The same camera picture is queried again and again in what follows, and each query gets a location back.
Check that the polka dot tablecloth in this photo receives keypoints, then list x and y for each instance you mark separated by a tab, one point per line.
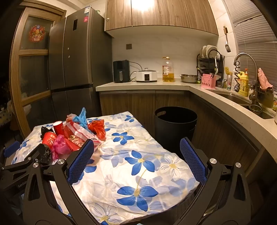
3	114

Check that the hanging metal spatula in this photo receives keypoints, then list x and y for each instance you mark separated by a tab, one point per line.
227	46

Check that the dark steel refrigerator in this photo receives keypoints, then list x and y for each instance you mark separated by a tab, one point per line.
75	54

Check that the window blinds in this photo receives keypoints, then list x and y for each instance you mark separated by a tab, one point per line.
255	32

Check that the black dish rack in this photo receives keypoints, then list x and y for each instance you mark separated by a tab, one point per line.
203	65

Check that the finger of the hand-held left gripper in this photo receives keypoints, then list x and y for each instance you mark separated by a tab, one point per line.
26	161
10	148

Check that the dark wall outlet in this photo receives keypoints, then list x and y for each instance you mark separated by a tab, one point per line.
129	46

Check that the black plastic bag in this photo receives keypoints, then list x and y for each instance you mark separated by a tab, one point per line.
45	155
45	130

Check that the blue floral tablecloth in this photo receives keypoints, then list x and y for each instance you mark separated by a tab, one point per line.
129	173

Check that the red paper cup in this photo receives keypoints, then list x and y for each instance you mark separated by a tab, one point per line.
49	140
58	128

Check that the wooden glass door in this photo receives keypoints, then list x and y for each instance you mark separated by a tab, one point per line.
32	52

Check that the white electric cooker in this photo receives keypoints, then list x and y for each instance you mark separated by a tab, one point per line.
146	76

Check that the black air fryer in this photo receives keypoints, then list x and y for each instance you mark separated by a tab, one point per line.
121	71

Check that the pink cloth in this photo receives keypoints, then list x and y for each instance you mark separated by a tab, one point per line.
264	79

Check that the red and white plastic bag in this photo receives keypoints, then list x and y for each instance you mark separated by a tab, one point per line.
83	133

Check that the yellow detergent bottle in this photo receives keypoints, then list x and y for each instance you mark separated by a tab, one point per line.
244	84

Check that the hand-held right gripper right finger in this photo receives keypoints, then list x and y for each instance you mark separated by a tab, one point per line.
193	161

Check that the wooden lower cabinets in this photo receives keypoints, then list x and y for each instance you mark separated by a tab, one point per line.
129	103

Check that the steel bowl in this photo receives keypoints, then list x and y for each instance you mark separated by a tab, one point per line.
189	78

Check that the steel sink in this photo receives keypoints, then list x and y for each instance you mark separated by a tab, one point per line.
235	97

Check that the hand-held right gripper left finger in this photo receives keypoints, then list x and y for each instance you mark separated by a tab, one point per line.
81	161

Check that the colourful flower door sticker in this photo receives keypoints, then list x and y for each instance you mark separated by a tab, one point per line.
36	33

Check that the blue plastic bag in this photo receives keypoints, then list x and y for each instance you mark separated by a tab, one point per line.
81	118

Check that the pink utensil holder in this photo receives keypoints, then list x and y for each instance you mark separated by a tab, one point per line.
208	82

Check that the wooden cabinets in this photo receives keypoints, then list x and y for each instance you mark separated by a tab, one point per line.
129	103
162	15

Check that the wooden upper cabinets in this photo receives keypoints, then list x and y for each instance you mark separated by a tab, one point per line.
162	15

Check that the black trash bin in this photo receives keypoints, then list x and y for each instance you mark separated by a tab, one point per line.
175	129

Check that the cooking oil bottle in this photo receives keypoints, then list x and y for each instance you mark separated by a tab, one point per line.
168	71

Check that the red paper packet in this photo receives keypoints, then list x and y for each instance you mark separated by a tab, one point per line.
73	144

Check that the drink can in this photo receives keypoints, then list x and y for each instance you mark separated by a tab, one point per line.
229	83

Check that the white spoon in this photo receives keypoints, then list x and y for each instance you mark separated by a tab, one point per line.
215	67

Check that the beige kitchen countertop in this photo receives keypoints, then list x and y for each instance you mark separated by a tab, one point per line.
151	85

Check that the white plates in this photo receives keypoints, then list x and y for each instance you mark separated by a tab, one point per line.
208	49

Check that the steel kitchen faucet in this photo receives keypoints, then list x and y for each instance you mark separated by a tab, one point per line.
254	65

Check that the pink plastic bag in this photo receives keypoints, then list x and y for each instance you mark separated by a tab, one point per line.
60	147

